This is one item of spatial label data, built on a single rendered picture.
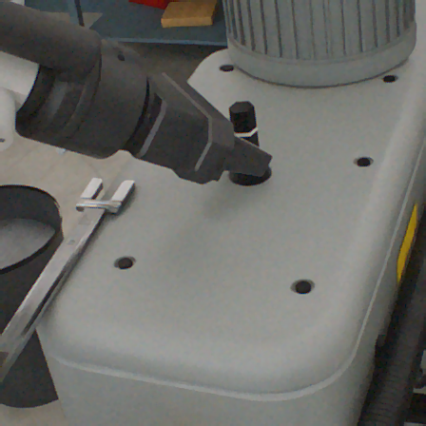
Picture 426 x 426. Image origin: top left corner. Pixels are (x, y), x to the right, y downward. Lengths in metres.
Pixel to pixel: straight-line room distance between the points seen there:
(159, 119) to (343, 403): 0.25
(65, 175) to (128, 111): 3.79
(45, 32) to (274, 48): 0.36
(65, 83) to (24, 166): 3.96
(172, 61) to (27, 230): 2.21
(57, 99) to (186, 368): 0.21
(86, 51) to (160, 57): 4.70
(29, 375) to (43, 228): 0.49
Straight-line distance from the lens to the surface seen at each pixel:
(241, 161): 0.80
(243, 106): 0.82
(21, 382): 3.32
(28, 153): 4.75
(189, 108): 0.75
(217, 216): 0.81
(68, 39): 0.67
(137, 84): 0.73
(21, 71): 0.69
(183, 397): 0.73
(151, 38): 5.07
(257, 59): 0.98
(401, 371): 0.78
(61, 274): 0.77
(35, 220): 3.36
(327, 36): 0.95
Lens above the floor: 2.36
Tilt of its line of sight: 36 degrees down
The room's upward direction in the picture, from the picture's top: 9 degrees counter-clockwise
